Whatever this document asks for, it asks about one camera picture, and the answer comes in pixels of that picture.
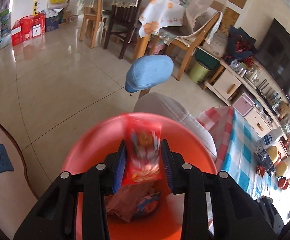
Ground dark blue flower bouquet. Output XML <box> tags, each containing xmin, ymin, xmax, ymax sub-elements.
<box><xmin>224</xmin><ymin>25</ymin><xmax>257</xmax><ymax>62</ymax></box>

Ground white TV cabinet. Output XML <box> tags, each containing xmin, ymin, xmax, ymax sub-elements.
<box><xmin>201</xmin><ymin>58</ymin><xmax>289</xmax><ymax>140</ymax></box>

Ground red gift boxes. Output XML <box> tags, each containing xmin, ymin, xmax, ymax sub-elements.
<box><xmin>11</xmin><ymin>12</ymin><xmax>46</xmax><ymax>46</ymax></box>

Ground green trash bin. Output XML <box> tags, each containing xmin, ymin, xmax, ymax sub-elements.
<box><xmin>188</xmin><ymin>61</ymin><xmax>210</xmax><ymax>83</ymax></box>

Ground light wooden chair right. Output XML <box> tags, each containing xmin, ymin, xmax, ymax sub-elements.
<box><xmin>166</xmin><ymin>11</ymin><xmax>223</xmax><ymax>81</ymax></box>

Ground light wooden chair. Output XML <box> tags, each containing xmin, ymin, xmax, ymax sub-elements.
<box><xmin>166</xmin><ymin>11</ymin><xmax>223</xmax><ymax>81</ymax></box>
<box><xmin>78</xmin><ymin>0</ymin><xmax>102</xmax><ymax>48</ymax></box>

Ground pink wrapper trash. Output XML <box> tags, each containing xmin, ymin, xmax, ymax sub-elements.
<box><xmin>105</xmin><ymin>182</ymin><xmax>161</xmax><ymax>223</ymax></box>

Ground light wooden chair far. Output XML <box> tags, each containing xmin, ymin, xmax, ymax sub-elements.
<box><xmin>78</xmin><ymin>0</ymin><xmax>102</xmax><ymax>48</ymax></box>

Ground dark wooden dining chair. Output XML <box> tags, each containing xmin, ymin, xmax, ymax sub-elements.
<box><xmin>104</xmin><ymin>0</ymin><xmax>142</xmax><ymax>60</ymax></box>

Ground white plastic milk bottle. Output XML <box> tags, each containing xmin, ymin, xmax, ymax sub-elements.
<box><xmin>255</xmin><ymin>127</ymin><xmax>284</xmax><ymax>149</ymax></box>

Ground beige sofa cushion teapot print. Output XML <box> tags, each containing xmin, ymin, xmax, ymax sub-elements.
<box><xmin>0</xmin><ymin>124</ymin><xmax>37</xmax><ymax>239</ymax></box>

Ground red plastic trash bucket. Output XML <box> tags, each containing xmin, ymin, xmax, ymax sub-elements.
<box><xmin>62</xmin><ymin>113</ymin><xmax>217</xmax><ymax>239</ymax></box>

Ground red snack packet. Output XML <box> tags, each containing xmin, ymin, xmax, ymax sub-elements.
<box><xmin>122</xmin><ymin>116</ymin><xmax>162</xmax><ymax>185</ymax></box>

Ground black television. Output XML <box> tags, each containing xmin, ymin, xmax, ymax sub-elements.
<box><xmin>255</xmin><ymin>19</ymin><xmax>290</xmax><ymax>102</ymax></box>

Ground white orange-print tablecloth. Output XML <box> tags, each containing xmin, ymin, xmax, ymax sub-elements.
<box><xmin>138</xmin><ymin>0</ymin><xmax>185</xmax><ymax>38</ymax></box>

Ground blue cushioned stool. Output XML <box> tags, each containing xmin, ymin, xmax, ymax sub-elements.
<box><xmin>125</xmin><ymin>55</ymin><xmax>174</xmax><ymax>93</ymax></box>

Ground blue checkered tablecloth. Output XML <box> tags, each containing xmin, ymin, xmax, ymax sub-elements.
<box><xmin>197</xmin><ymin>106</ymin><xmax>282</xmax><ymax>199</ymax></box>

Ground yellow pear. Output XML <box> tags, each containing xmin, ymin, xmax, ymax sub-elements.
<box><xmin>275</xmin><ymin>161</ymin><xmax>288</xmax><ymax>177</ymax></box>

